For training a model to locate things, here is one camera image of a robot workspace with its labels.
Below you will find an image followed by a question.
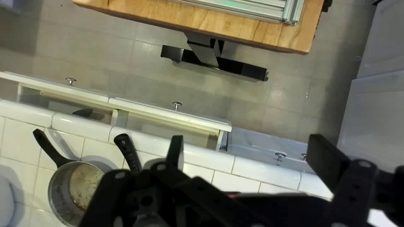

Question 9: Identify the aluminium frame rail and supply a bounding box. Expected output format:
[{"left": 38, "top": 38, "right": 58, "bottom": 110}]
[{"left": 176, "top": 0, "right": 306, "bottom": 27}]

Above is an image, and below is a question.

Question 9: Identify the wooden table top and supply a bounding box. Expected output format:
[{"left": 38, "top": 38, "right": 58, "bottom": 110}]
[{"left": 71, "top": 0, "right": 326, "bottom": 56}]

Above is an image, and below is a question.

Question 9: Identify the white sink cabinet front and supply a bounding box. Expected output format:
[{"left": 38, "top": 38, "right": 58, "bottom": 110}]
[{"left": 336, "top": 0, "right": 404, "bottom": 171}]

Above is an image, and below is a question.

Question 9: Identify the open white drawer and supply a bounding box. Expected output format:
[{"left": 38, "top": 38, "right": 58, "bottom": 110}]
[{"left": 107, "top": 96, "right": 234, "bottom": 152}]

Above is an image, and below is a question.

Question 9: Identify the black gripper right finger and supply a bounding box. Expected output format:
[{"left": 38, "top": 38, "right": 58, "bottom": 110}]
[{"left": 306, "top": 134, "right": 404, "bottom": 227}]

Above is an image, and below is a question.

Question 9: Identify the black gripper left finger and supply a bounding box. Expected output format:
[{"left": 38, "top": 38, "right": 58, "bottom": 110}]
[{"left": 78, "top": 134, "right": 237, "bottom": 227}]

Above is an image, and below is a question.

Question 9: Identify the white lower cabinet front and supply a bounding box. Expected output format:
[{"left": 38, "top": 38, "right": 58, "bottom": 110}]
[{"left": 226, "top": 127, "right": 314, "bottom": 174}]

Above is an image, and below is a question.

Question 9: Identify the silver pot with black handle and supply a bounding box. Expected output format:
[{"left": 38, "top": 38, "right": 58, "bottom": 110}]
[{"left": 32, "top": 128, "right": 120, "bottom": 227}]

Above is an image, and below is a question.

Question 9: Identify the black table leg base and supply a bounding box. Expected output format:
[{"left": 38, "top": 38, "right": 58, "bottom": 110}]
[{"left": 159, "top": 32, "right": 270, "bottom": 84}]

